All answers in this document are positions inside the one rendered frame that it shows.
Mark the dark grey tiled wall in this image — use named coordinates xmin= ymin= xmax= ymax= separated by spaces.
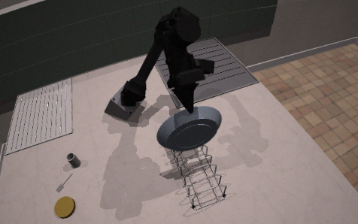
xmin=0 ymin=0 xmax=278 ymax=115

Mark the grey ribbed draining mat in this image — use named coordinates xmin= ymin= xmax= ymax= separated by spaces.
xmin=4 ymin=77 xmax=73 ymax=156

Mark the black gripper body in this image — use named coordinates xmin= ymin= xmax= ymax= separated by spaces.
xmin=165 ymin=50 xmax=205 ymax=89

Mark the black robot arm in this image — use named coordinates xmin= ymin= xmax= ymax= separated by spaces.
xmin=120 ymin=6 xmax=214 ymax=107

